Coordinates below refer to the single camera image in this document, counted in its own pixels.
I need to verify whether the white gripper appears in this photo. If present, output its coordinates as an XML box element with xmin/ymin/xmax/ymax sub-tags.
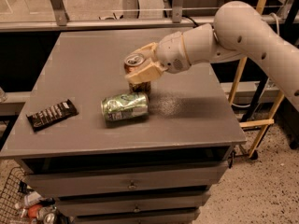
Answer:
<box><xmin>125</xmin><ymin>32</ymin><xmax>191</xmax><ymax>85</ymax></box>

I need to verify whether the orange soda can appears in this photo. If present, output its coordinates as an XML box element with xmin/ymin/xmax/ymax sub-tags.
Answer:
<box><xmin>124</xmin><ymin>52</ymin><xmax>151</xmax><ymax>95</ymax></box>

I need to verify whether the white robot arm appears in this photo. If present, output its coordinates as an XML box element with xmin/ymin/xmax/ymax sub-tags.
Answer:
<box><xmin>125</xmin><ymin>1</ymin><xmax>299</xmax><ymax>110</ymax></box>

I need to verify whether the crushed green soda can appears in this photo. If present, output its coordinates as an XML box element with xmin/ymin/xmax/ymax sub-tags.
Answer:
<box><xmin>101</xmin><ymin>92</ymin><xmax>149</xmax><ymax>121</ymax></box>

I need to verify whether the grey metal railing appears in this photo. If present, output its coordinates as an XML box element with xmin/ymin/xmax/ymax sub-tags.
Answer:
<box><xmin>0</xmin><ymin>0</ymin><xmax>299</xmax><ymax>33</ymax></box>

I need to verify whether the grey drawer cabinet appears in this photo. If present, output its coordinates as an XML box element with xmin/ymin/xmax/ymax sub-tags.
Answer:
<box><xmin>1</xmin><ymin>29</ymin><xmax>245</xmax><ymax>224</ymax></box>

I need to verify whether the dark chocolate bar wrapper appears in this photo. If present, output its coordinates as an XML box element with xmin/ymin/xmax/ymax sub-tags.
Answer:
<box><xmin>27</xmin><ymin>100</ymin><xmax>78</xmax><ymax>132</ymax></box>

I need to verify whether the white bottle in basket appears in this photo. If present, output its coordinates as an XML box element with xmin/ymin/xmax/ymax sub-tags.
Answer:
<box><xmin>14</xmin><ymin>191</ymin><xmax>43</xmax><ymax>210</ymax></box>

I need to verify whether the orange item in basket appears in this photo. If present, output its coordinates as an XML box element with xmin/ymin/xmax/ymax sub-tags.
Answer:
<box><xmin>28</xmin><ymin>204</ymin><xmax>42</xmax><ymax>218</ymax></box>

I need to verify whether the black wire basket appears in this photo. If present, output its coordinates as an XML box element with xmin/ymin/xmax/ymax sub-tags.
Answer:
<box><xmin>0</xmin><ymin>167</ymin><xmax>30</xmax><ymax>224</ymax></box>

